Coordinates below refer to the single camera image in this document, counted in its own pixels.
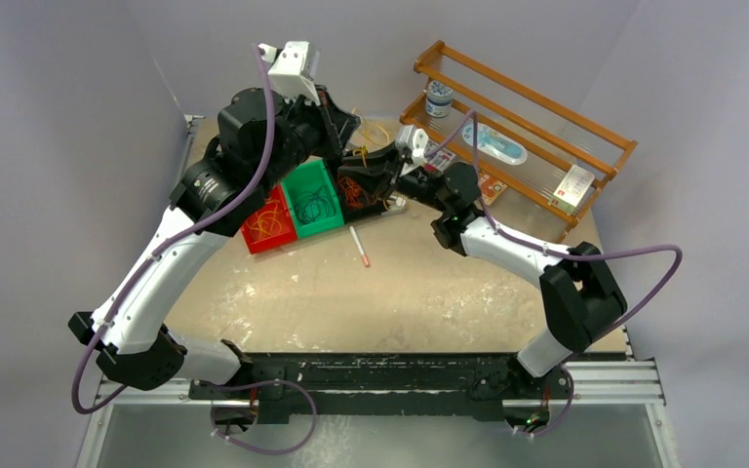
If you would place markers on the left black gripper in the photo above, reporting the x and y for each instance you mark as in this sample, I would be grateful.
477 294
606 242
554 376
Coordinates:
336 125

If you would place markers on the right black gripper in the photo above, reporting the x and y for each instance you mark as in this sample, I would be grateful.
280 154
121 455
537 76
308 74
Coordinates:
386 157

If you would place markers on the black plastic bin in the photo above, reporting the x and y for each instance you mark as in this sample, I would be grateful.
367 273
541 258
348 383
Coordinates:
355 205

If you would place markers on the green plastic bin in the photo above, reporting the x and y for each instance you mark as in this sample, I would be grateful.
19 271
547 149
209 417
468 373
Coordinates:
310 192

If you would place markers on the red plastic bin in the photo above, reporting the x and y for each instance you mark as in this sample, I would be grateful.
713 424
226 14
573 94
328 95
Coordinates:
270 227

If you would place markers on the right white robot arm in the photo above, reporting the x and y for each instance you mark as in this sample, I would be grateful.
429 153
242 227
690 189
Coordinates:
580 296

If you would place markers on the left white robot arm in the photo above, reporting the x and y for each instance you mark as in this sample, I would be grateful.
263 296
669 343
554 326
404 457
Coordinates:
261 138

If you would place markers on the coloured marker pack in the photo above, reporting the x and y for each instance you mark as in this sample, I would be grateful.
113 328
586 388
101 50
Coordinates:
442 159

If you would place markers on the white blue round jar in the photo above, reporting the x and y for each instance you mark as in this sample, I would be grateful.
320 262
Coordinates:
438 99

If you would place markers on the white orange tipped pen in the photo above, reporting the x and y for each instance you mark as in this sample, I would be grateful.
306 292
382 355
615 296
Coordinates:
358 244

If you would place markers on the orange card pack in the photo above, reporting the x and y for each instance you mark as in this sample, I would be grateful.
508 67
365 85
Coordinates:
491 187

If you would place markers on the blue packaged tool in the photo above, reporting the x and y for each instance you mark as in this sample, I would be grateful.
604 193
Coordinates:
489 143

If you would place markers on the wooden tiered shelf rack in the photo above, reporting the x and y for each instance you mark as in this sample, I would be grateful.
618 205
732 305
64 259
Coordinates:
555 136

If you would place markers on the white red small box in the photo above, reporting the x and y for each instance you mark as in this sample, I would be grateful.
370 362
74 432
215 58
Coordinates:
570 192

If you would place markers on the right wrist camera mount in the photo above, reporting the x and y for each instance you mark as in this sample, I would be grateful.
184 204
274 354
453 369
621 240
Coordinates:
411 142

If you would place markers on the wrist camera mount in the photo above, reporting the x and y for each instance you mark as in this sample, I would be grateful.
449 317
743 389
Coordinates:
411 142
292 70

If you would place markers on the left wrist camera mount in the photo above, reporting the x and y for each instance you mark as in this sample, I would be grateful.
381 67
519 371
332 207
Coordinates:
292 70

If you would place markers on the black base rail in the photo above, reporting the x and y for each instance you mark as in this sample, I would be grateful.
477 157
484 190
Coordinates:
487 387

